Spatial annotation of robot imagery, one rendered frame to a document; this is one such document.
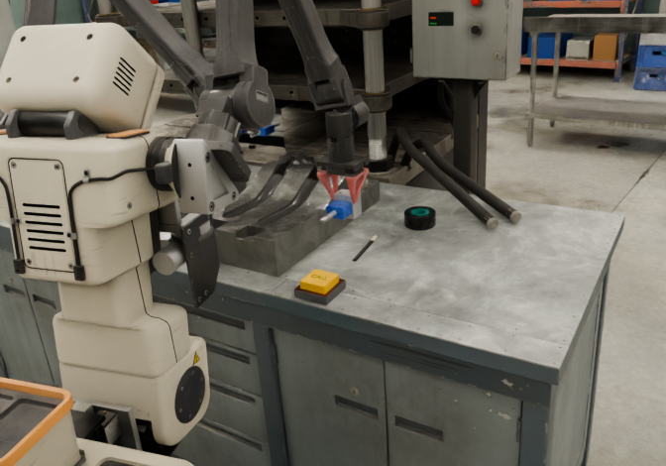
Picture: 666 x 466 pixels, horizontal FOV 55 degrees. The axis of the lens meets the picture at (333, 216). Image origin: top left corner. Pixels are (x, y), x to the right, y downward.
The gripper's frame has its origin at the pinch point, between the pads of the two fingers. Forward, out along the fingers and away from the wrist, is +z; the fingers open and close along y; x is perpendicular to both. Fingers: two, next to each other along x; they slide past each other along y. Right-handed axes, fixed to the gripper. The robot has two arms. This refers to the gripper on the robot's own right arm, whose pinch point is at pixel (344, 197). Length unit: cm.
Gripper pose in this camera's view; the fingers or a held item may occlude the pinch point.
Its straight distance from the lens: 141.7
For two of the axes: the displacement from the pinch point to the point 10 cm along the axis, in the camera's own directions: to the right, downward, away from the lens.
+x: -5.2, 3.6, -7.8
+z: 0.7, 9.2, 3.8
